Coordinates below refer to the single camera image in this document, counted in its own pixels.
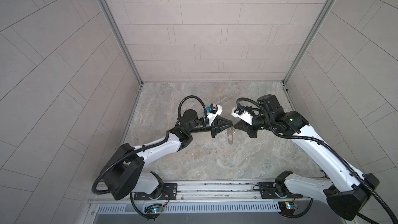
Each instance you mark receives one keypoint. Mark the aluminium mounting rail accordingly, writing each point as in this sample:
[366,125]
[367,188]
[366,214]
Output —
[241,190]

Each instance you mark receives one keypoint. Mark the left circuit board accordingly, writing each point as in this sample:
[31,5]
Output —
[154,209]

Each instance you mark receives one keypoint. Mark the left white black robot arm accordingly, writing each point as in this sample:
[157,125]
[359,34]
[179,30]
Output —
[123,174]

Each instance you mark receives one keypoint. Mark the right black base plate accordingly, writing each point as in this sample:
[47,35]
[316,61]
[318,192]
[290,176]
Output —
[268,190]

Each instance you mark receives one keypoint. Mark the circuit board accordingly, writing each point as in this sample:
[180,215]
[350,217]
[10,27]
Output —
[287,208]
[154,209]

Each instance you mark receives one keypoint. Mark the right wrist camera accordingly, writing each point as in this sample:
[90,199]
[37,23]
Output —
[242,115]

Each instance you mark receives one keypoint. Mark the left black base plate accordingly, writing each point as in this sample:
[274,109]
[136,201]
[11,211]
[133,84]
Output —
[164,192]

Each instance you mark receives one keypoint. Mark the metal key holder plate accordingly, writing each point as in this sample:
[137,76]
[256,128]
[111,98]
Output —
[230,135]

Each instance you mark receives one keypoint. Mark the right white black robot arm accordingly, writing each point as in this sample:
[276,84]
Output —
[345,191]

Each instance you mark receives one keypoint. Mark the right circuit board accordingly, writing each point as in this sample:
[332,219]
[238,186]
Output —
[287,208]

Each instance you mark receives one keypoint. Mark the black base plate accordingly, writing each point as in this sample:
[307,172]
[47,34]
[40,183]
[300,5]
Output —
[268,190]
[164,192]

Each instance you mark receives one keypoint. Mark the perforated vent strip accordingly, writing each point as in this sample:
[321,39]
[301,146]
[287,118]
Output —
[201,207]

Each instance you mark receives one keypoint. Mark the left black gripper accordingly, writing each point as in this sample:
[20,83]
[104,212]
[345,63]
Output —
[214,126]

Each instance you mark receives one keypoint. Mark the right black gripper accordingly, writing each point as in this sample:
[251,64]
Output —
[246,127]

